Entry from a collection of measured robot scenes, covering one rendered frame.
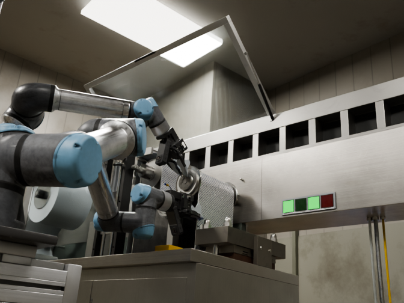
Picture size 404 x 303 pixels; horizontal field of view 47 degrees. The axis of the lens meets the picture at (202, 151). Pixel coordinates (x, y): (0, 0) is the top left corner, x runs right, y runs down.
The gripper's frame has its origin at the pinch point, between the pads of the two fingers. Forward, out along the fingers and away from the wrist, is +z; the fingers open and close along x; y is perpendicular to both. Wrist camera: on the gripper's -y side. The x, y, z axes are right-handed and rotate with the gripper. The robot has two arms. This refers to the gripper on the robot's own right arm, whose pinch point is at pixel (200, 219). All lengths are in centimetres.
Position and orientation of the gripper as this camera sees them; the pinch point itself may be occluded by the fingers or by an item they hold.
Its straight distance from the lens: 192.0
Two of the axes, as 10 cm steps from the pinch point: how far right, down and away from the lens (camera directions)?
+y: 0.6, -9.3, 3.7
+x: -7.5, 2.0, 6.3
